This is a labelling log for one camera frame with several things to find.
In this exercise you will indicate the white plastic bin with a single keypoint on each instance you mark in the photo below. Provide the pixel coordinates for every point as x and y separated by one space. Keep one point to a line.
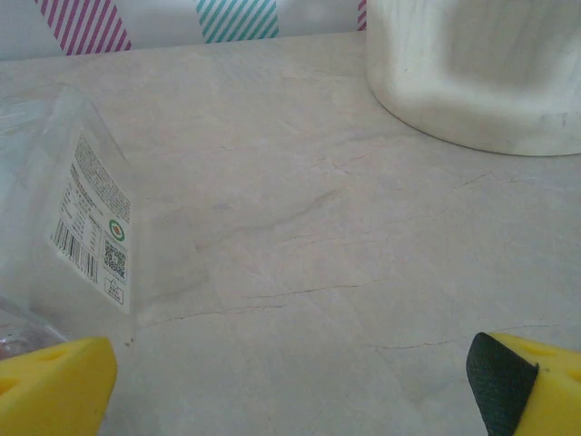
454 68

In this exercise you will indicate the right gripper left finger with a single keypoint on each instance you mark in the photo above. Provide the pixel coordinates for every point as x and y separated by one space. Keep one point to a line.
50 390

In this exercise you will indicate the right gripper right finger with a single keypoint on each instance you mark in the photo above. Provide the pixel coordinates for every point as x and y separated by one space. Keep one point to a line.
535 395

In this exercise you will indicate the clear plastic bottle, white label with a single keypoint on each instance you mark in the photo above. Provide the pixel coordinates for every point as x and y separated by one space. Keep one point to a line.
91 218

